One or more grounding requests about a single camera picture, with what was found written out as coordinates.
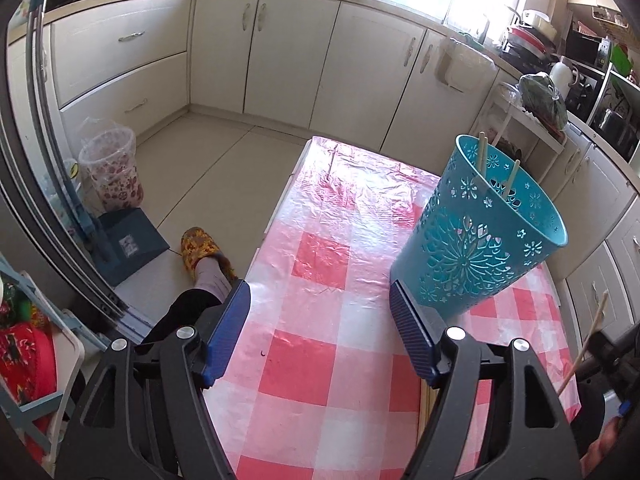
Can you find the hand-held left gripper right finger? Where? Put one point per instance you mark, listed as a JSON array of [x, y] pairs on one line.
[[407, 330]]

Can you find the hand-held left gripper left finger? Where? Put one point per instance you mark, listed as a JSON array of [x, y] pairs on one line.
[[230, 325]]

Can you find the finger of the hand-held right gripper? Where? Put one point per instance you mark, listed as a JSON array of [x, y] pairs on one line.
[[592, 357]]

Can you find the wooden chopstick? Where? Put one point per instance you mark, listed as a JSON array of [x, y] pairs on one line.
[[482, 152], [596, 319], [512, 175]]

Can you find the blue perforated plastic basket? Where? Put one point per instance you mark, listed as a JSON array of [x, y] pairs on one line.
[[465, 260]]

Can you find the person's right hand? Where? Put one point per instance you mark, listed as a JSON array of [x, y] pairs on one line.
[[607, 445]]

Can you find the person's leg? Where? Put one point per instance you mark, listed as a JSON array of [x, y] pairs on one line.
[[185, 315]]

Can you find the yellow floral slipper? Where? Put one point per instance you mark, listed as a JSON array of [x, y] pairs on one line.
[[197, 245]]

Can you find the pink checked plastic tablecloth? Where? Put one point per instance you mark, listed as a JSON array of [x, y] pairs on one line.
[[320, 260]]

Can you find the blue dustpan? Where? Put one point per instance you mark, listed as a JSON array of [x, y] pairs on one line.
[[130, 245]]

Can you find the blue white folding rack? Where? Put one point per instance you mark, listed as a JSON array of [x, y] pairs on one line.
[[60, 355]]

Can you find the floral print trash bin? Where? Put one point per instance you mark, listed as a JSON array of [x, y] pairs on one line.
[[112, 175]]

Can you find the red floral plate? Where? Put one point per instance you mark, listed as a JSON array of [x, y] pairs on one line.
[[25, 360]]

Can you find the metal cooking pot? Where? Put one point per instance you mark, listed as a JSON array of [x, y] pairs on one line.
[[615, 125]]

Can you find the white shelf rack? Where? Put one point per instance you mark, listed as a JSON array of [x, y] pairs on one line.
[[532, 122]]

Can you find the grey refrigerator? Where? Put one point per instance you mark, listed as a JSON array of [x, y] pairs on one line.
[[30, 160]]

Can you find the green bagged vegetables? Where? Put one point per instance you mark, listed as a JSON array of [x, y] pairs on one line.
[[542, 97]]

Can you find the white hanging door bin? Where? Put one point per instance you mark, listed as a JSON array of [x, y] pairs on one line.
[[465, 65]]

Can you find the cream base cabinets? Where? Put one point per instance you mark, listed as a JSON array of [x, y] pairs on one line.
[[300, 55]]

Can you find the white jug kettle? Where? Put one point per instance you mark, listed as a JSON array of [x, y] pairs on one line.
[[562, 77]]

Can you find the cream drawer unit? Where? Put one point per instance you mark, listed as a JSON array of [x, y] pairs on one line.
[[120, 60]]

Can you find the black microwave oven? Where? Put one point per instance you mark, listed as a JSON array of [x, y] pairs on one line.
[[585, 47]]

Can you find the dish rack with dishes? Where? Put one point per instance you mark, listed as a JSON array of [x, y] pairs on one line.
[[530, 35]]

